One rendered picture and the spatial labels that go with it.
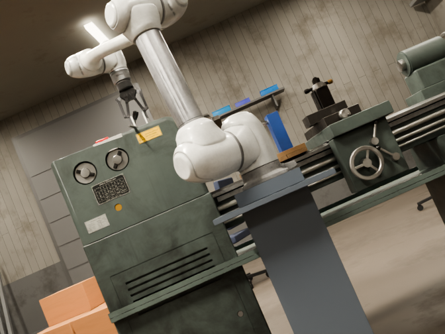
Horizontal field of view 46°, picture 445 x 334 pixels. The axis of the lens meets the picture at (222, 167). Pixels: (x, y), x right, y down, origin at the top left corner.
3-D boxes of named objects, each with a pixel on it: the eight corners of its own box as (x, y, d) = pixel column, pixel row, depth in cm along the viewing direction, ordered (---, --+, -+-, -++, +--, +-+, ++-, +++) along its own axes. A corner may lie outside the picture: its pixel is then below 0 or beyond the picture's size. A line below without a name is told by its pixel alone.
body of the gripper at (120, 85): (113, 83, 246) (121, 101, 245) (130, 77, 247) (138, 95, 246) (116, 87, 254) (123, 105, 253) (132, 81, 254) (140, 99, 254)
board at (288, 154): (248, 175, 243) (245, 167, 243) (242, 181, 278) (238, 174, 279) (308, 150, 245) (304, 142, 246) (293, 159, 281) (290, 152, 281)
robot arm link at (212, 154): (250, 162, 185) (201, 181, 172) (228, 179, 198) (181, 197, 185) (156, -21, 197) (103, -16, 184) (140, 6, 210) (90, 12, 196)
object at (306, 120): (310, 125, 252) (306, 115, 252) (306, 129, 262) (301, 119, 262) (349, 109, 254) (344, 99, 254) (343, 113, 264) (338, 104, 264)
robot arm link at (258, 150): (287, 155, 196) (263, 101, 198) (252, 169, 185) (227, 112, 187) (262, 167, 209) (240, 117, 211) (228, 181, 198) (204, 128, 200)
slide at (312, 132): (327, 126, 242) (322, 118, 242) (307, 141, 285) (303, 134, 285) (362, 111, 243) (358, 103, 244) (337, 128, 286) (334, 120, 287)
